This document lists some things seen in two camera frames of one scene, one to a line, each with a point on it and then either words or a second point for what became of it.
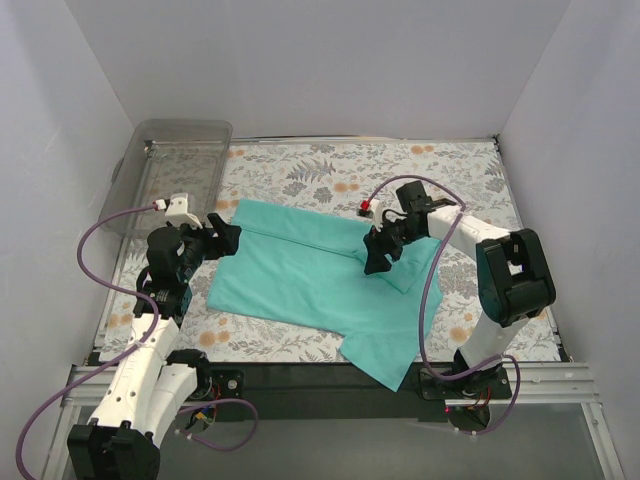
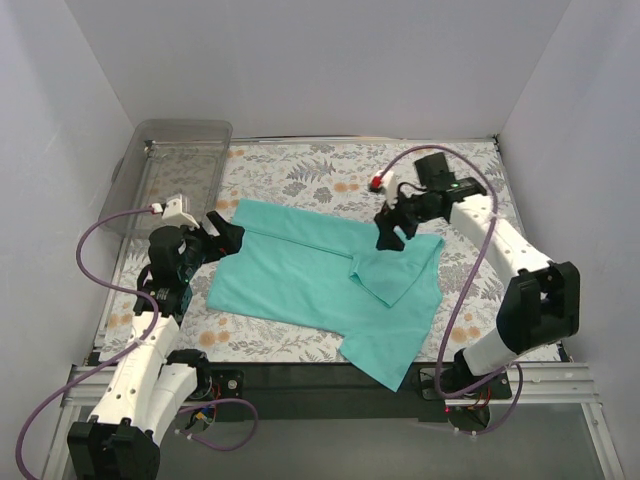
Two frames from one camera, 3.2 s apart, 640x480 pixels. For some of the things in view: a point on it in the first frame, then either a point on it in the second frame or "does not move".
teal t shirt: (299, 272) does not move
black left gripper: (211, 240) does not move
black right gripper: (386, 240) → (396, 220)
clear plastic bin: (168, 157) does not move
